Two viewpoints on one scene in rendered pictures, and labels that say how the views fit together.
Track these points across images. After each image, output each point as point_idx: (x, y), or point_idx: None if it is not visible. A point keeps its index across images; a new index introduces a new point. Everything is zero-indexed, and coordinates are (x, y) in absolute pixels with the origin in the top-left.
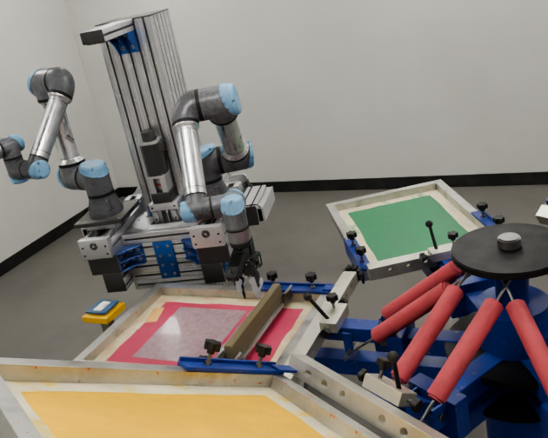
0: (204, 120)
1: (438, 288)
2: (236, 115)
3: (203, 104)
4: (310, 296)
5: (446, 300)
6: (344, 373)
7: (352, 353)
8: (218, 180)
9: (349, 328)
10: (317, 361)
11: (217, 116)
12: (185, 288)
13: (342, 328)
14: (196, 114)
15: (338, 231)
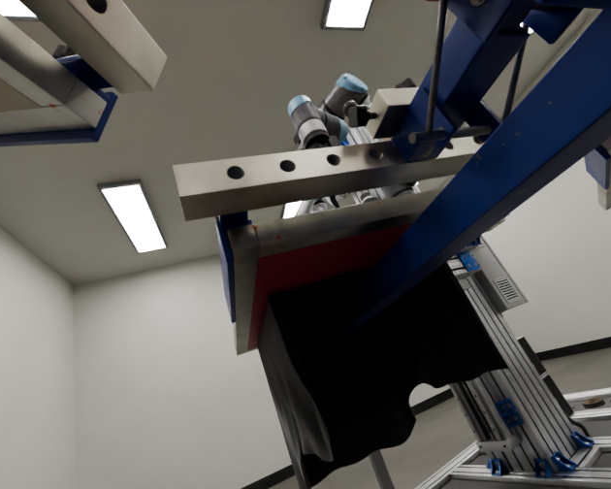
0: (336, 114)
1: None
2: (356, 90)
3: (327, 98)
4: (351, 102)
5: None
6: (475, 215)
7: (431, 114)
8: (405, 189)
9: (420, 85)
10: (420, 227)
11: (340, 102)
12: None
13: (411, 103)
14: (324, 110)
15: (603, 194)
